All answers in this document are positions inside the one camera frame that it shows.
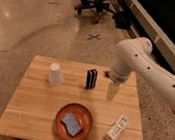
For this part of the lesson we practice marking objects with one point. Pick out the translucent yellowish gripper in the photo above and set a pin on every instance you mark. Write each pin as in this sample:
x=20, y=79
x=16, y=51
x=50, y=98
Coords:
x=112, y=91

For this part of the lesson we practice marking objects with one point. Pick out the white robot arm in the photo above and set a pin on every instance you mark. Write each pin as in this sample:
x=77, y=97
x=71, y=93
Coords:
x=132, y=55

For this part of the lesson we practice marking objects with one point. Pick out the small red object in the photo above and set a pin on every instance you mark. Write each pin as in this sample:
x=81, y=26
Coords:
x=107, y=73

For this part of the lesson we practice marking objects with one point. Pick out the orange round plate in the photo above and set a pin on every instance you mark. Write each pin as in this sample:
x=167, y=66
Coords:
x=83, y=116

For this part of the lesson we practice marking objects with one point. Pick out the white plastic bottle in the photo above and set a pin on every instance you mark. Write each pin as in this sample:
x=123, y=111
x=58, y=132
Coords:
x=117, y=128

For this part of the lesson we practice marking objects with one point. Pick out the blue sponge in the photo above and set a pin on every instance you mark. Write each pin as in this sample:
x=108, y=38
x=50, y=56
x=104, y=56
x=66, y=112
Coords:
x=73, y=127

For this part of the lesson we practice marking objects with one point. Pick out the wooden table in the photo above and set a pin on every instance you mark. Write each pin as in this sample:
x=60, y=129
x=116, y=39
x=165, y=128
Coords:
x=30, y=114

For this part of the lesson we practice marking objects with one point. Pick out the blue cross floor tape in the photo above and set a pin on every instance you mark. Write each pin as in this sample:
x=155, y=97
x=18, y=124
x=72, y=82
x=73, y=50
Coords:
x=93, y=36

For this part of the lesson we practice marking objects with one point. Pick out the long white bench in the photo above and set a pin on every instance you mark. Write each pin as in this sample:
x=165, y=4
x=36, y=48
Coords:
x=156, y=34

